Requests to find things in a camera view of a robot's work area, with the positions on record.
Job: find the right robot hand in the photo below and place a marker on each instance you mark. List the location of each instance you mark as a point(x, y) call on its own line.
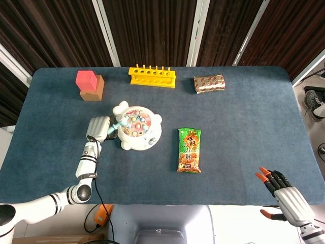
point(293, 206)

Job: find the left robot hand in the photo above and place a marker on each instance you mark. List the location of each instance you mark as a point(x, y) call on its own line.
point(97, 128)

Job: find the light blue toy hammer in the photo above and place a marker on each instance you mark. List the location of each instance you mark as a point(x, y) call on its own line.
point(123, 121)

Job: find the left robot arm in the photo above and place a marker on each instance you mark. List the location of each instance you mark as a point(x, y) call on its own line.
point(86, 165)

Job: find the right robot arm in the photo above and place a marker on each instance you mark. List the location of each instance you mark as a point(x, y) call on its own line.
point(312, 232)

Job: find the white whack-a-mole toy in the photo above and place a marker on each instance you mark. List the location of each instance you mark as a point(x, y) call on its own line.
point(138, 139)

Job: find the brown cardboard box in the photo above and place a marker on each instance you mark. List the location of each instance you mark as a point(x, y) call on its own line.
point(92, 96)

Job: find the pink foam cube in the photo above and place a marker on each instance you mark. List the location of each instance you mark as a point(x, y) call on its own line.
point(86, 80)

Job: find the yellow test tube rack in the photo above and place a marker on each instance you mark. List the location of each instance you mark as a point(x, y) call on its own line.
point(152, 80)

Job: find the blue table cloth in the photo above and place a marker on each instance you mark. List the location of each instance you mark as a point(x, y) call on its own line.
point(241, 139)

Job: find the orange device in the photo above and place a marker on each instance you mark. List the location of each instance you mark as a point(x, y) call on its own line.
point(101, 216)

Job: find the green snack bag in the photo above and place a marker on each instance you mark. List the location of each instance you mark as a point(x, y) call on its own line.
point(189, 152)

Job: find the grey sneaker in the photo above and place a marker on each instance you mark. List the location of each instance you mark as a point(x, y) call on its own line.
point(312, 101)

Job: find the grey robot torso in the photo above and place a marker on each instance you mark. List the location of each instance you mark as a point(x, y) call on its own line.
point(157, 218)

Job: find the flat cardboard carton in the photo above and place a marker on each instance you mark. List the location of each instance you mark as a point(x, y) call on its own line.
point(58, 239)

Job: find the black flat base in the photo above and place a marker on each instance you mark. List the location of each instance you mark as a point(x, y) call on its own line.
point(312, 88)

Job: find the foil wrapped package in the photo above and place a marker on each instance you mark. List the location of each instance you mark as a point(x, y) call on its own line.
point(209, 84)

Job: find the white frame post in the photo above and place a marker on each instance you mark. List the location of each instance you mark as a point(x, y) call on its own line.
point(309, 68)
point(198, 33)
point(251, 33)
point(12, 62)
point(106, 33)

